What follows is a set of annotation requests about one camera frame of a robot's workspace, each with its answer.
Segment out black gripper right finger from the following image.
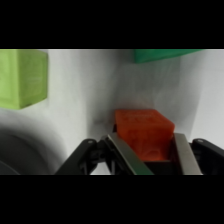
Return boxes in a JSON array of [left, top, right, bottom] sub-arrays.
[[171, 132, 224, 176]]

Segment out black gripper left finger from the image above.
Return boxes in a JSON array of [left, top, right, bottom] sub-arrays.
[[54, 132, 155, 176]]

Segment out red cube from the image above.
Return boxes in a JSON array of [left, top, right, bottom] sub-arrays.
[[113, 108, 176, 164]]

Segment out dark green cube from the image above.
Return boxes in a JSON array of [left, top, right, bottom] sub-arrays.
[[134, 49, 205, 65]]

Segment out lime green cube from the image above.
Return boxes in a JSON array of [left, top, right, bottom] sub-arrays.
[[0, 49, 49, 111]]

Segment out black bowl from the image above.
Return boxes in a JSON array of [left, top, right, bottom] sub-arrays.
[[0, 128, 68, 176]]

